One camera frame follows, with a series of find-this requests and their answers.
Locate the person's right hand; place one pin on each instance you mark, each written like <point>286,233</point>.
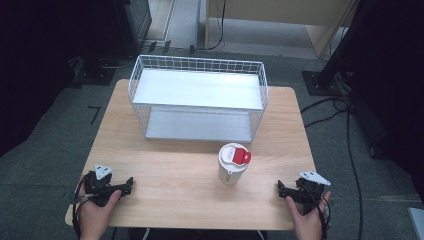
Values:
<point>308,225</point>

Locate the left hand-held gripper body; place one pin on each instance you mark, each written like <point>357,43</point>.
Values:
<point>97,190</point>

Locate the white cup with red lid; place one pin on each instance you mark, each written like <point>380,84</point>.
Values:
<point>230,166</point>

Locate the black stand base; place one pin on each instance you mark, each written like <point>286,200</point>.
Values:
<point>95,73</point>

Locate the light wooden cabinet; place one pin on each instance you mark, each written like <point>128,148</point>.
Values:
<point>283,13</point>

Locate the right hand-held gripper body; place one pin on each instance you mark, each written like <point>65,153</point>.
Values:
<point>308,191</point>

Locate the white flat panel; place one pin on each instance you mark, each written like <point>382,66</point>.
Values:
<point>417,225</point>

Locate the black metal stand with base plate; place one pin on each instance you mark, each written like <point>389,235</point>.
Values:
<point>333,71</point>

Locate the dark equipment cabinet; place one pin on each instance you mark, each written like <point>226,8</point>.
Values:
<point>135,25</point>

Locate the person's left hand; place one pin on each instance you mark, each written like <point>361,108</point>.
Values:
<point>95,218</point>

